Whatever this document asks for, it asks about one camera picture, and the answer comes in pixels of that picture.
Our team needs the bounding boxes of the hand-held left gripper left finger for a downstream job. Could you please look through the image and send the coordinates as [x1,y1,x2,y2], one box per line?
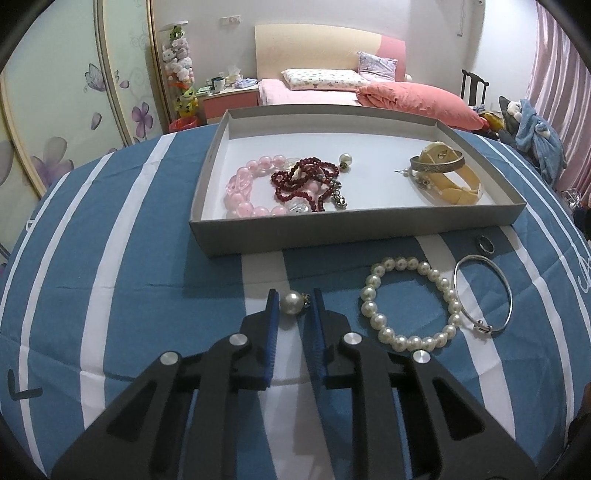
[51,288,281,480]

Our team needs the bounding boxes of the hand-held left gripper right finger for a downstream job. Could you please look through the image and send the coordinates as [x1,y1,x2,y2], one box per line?
[304,288,539,480]

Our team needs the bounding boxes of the dark red bead bracelet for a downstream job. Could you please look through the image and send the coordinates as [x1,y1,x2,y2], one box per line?
[270,157,350,214]

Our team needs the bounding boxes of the pink bead bracelet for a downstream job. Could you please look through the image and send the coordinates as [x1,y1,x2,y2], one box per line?
[223,155,297,220]

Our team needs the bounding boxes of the small stud earring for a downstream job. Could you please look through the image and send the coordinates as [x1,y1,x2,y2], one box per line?
[394,168,433,190]

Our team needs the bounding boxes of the yellow bangle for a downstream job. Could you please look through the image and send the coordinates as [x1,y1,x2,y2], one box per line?
[414,141,484,206]

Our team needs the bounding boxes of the grey cardboard tray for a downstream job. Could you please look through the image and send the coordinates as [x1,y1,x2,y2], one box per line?
[188,106,528,260]

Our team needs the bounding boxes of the silver cuff bracelet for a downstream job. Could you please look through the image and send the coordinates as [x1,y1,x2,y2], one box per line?
[409,150,467,177]

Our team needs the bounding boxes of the blue white striped tablecloth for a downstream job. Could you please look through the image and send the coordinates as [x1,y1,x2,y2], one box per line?
[0,117,591,480]

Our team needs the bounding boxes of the thin silver bangle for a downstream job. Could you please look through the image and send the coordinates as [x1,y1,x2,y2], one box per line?
[453,254,513,336]

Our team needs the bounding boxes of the red plastic bag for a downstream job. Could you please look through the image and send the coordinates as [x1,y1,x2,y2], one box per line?
[168,116,199,135]

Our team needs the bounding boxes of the pink white nightstand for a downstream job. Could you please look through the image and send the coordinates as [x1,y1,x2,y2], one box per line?
[198,85,260,126]

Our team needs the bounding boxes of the pink bed sheet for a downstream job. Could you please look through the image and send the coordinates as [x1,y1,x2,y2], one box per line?
[257,78,366,108]

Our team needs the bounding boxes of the pink duvet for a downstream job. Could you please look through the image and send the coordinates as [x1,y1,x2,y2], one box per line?
[355,82,488,132]

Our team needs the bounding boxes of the white patterned pillow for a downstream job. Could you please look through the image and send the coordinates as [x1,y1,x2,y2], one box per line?
[282,68,370,92]

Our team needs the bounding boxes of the purple pillow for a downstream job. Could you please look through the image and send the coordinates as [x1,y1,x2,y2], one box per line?
[357,51,398,84]

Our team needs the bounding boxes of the plush toy column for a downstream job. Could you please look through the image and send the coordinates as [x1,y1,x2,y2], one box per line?
[159,20,202,126]

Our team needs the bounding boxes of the beige pink bed headboard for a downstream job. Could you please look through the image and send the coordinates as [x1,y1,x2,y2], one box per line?
[254,23,408,82]

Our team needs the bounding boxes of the dark wooden chair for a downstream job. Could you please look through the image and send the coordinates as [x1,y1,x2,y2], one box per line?
[460,69,491,110]

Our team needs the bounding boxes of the blue garment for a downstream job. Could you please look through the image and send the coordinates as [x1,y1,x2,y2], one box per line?
[514,97,567,182]

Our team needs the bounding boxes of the floral sliding door wardrobe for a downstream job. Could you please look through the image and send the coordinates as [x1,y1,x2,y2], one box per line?
[0,0,172,261]

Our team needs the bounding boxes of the pink curtain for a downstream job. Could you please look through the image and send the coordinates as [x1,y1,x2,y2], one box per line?
[525,2,591,205]

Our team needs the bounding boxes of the white pearl bracelet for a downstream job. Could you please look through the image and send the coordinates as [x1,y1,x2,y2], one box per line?
[359,256,463,354]

